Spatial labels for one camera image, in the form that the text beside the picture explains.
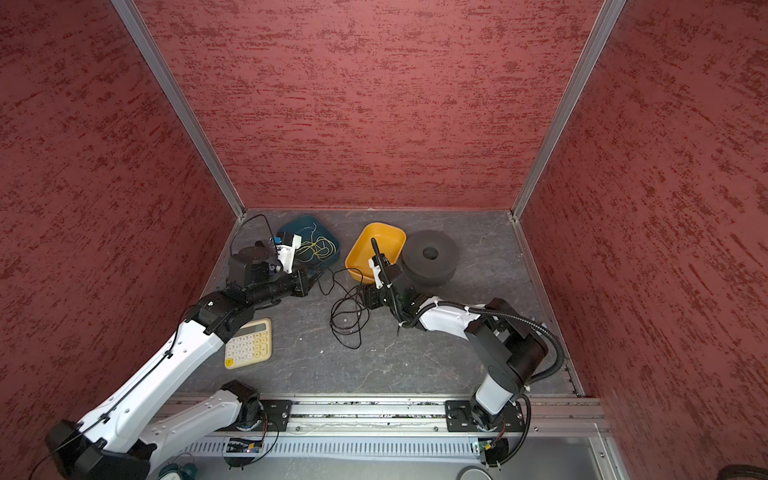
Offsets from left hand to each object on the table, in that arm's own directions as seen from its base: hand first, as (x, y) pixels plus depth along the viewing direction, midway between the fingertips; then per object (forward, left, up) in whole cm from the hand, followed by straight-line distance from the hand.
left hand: (323, 277), depth 73 cm
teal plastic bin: (+37, +18, -22) cm, 47 cm away
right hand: (+4, -9, -16) cm, 19 cm away
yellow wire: (+25, +8, -21) cm, 34 cm away
